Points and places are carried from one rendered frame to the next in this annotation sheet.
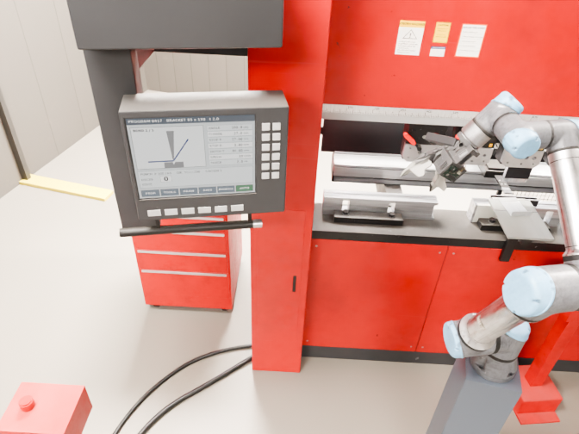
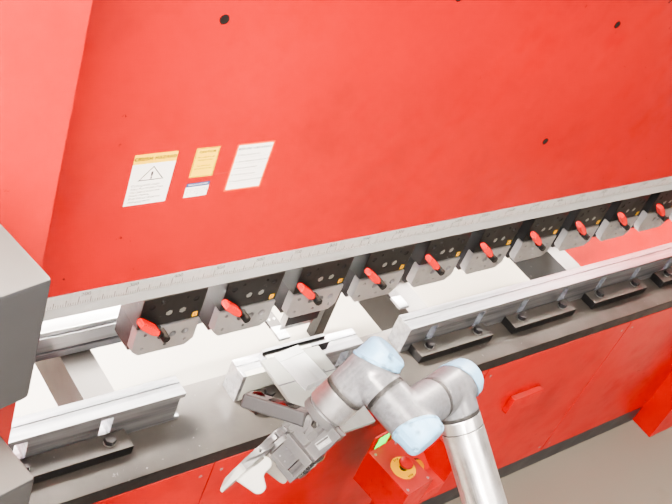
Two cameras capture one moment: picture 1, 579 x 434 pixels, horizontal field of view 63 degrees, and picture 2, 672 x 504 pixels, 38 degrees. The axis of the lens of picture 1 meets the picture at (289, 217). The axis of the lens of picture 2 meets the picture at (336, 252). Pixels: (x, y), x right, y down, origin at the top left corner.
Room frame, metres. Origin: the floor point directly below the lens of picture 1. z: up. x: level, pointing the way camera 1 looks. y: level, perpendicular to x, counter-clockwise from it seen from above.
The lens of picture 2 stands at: (0.53, 0.45, 2.70)
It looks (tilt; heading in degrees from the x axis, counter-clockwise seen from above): 36 degrees down; 310
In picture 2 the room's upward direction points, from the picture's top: 23 degrees clockwise
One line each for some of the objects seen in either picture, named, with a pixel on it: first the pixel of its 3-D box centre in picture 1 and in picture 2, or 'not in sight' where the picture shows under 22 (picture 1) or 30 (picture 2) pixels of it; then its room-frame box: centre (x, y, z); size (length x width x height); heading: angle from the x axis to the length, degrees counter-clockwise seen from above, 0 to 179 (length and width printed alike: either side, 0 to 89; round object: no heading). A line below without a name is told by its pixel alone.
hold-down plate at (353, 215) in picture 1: (367, 217); (66, 459); (1.67, -0.35, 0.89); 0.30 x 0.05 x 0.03; 89
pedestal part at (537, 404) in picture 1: (532, 393); not in sight; (1.39, -1.25, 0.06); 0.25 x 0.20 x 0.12; 7
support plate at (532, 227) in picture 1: (519, 218); (317, 391); (1.58, -0.94, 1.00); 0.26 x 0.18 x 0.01; 179
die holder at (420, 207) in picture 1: (378, 204); (79, 424); (1.73, -0.40, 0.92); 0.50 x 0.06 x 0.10; 89
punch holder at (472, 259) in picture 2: not in sight; (483, 238); (1.72, -1.52, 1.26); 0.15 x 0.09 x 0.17; 89
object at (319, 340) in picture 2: (513, 200); (294, 349); (1.73, -0.98, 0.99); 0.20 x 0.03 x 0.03; 89
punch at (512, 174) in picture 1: (517, 171); (301, 312); (1.73, -0.95, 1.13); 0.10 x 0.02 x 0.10; 89
